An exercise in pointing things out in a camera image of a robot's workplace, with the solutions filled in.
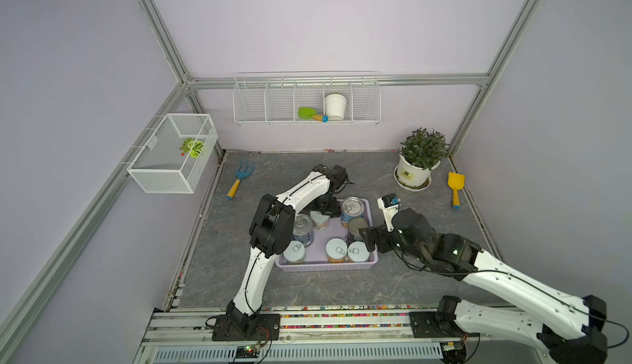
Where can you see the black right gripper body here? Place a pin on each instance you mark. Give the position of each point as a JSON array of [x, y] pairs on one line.
[[387, 240]]

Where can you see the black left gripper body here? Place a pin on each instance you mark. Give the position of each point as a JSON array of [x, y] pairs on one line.
[[328, 204]]

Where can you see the blue Progresso soup can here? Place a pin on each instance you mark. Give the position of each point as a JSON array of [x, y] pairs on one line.
[[351, 208]]

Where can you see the pink labelled white-lid can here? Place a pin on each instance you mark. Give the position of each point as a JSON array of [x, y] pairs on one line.
[[320, 221]]

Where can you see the dark labelled tin can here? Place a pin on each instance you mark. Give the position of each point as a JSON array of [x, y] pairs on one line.
[[354, 227]]

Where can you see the yellow corn can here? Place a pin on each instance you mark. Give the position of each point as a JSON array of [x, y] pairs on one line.
[[357, 252], [336, 250]]

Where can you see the dark blue tin can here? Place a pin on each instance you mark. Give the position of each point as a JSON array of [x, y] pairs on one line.
[[303, 230]]

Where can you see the green labelled white-lid can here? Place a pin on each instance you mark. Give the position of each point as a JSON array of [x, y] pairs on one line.
[[295, 253]]

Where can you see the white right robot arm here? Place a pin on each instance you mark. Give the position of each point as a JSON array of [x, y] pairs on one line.
[[568, 328]]

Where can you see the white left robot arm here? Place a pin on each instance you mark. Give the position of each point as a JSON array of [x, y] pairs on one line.
[[271, 233]]

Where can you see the purple plastic basket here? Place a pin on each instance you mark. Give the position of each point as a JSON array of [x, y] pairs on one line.
[[323, 244]]

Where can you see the green toy in basket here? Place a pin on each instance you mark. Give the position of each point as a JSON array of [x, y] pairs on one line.
[[192, 147]]

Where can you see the white pot saucer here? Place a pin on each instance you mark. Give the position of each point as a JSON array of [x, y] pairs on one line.
[[415, 189]]

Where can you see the white plant pot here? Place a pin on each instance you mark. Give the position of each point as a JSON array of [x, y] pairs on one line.
[[413, 175]]

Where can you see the yellow toy shovel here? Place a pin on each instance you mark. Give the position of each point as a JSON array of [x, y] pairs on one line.
[[456, 183]]

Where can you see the green toy scoop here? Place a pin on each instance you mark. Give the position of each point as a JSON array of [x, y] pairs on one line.
[[306, 113]]

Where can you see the small white empty pot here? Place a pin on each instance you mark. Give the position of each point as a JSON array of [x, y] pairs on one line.
[[335, 106]]

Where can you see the green potted plant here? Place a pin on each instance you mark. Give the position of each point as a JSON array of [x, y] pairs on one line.
[[424, 148]]

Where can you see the blue toy rake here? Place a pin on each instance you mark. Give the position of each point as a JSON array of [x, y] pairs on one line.
[[245, 169]]

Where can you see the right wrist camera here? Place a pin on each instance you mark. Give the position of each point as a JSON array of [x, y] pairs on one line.
[[389, 206]]

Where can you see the white wire wall shelf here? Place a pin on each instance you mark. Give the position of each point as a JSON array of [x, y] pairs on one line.
[[275, 101]]

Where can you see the white wire side basket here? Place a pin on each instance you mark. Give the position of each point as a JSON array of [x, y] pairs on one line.
[[158, 167]]

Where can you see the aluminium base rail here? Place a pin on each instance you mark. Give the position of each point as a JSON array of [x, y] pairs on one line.
[[347, 334]]

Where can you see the aluminium frame corner post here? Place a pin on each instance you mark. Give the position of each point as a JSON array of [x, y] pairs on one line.
[[517, 30]]

